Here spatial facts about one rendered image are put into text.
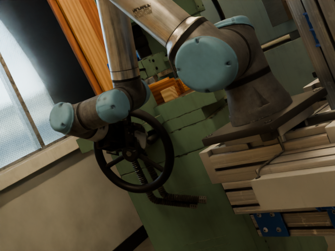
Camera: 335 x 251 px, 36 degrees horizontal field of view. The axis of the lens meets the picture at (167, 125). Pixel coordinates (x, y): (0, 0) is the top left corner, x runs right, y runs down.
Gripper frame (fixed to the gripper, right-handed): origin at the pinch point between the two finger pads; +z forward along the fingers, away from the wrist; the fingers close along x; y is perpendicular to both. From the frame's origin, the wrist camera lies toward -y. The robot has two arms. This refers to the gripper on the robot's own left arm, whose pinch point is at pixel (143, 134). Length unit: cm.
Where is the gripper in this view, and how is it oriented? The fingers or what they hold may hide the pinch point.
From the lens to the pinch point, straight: 154.0
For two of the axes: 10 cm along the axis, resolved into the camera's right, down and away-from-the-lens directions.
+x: 8.2, -2.7, -5.1
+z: 5.6, 2.0, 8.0
